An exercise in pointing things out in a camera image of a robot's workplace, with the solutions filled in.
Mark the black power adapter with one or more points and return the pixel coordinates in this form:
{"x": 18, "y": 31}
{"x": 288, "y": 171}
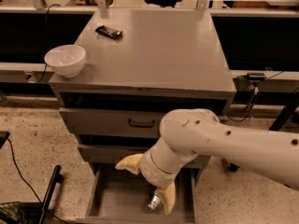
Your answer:
{"x": 255, "y": 76}

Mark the green patterned basket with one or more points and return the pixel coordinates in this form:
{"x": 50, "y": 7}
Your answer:
{"x": 11, "y": 213}

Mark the dark snack bar wrapper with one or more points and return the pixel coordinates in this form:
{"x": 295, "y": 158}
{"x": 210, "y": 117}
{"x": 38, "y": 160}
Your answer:
{"x": 108, "y": 32}

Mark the grey top drawer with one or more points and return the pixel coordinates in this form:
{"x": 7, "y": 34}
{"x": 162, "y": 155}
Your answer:
{"x": 139, "y": 124}

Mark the black stand leg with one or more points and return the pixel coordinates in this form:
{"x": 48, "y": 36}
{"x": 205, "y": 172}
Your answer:
{"x": 229, "y": 167}
{"x": 54, "y": 180}

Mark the white bowl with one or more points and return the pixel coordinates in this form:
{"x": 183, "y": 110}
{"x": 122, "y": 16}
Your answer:
{"x": 66, "y": 60}

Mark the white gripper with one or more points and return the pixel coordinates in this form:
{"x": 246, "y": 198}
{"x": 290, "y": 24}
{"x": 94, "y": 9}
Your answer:
{"x": 154, "y": 169}

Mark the grey middle drawer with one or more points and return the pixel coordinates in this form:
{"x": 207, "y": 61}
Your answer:
{"x": 111, "y": 154}

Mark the grey drawer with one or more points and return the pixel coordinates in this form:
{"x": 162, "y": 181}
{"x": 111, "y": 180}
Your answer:
{"x": 111, "y": 154}
{"x": 119, "y": 197}
{"x": 139, "y": 124}

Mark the grey drawer cabinet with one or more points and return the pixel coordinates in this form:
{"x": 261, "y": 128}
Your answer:
{"x": 165, "y": 59}

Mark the grey bottom drawer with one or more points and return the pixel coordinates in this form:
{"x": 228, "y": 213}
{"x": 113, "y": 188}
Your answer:
{"x": 119, "y": 197}

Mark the black stand leg right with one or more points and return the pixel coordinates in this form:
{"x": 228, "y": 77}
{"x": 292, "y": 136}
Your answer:
{"x": 229, "y": 167}

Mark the black stand leg left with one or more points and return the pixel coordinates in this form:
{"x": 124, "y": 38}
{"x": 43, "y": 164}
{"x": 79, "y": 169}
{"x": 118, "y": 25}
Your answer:
{"x": 54, "y": 180}

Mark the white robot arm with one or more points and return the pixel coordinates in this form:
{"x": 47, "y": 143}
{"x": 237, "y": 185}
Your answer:
{"x": 188, "y": 133}

